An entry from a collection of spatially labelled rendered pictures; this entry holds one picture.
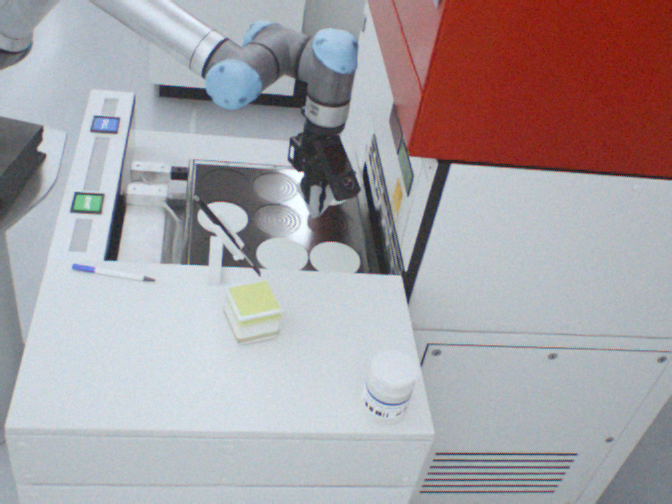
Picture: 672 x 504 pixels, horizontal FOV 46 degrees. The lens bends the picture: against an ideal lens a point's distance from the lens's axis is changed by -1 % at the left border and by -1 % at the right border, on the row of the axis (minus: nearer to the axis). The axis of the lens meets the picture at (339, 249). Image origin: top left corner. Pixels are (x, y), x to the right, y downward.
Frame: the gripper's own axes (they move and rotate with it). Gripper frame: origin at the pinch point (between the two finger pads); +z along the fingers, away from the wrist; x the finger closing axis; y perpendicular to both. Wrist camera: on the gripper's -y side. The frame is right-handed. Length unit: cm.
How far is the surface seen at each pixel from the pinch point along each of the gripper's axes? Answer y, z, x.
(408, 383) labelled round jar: -43.8, -5.9, 14.1
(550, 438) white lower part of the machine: -40, 54, -47
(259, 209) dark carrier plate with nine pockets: 15.3, 9.2, 3.1
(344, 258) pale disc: -4.5, 9.5, -4.6
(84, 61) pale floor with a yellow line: 233, 96, -38
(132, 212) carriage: 26.8, 10.7, 25.8
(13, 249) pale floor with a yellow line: 123, 97, 29
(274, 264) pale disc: -0.1, 9.3, 8.8
